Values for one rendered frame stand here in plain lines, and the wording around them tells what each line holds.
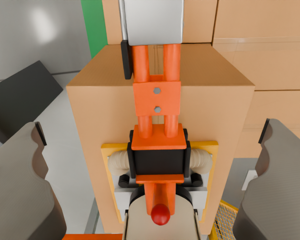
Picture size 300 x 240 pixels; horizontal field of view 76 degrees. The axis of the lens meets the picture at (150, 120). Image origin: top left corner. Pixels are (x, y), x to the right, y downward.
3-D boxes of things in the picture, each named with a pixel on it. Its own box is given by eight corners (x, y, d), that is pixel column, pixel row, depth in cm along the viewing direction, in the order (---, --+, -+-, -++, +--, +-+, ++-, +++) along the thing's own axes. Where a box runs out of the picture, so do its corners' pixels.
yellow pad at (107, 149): (148, 218, 67) (147, 233, 63) (119, 218, 67) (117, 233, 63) (140, 142, 48) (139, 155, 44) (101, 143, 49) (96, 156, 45)
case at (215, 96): (192, 158, 106) (210, 235, 72) (120, 158, 107) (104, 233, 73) (210, 44, 73) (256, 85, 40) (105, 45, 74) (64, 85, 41)
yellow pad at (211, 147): (203, 217, 66) (206, 233, 62) (174, 217, 66) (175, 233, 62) (217, 140, 48) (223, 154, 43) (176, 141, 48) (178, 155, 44)
